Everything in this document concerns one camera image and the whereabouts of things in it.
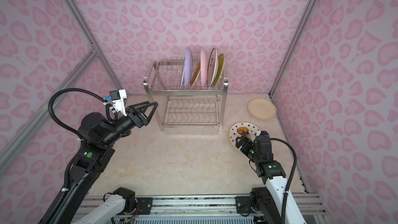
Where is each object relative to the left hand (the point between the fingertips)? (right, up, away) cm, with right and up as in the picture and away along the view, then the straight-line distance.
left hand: (152, 100), depth 57 cm
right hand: (+38, -20, +22) cm, 48 cm away
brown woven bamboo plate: (+15, +17, +29) cm, 36 cm away
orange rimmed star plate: (+43, -16, +44) cm, 64 cm away
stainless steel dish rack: (-1, -1, +52) cm, 52 cm away
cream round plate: (+60, -3, +55) cm, 81 cm away
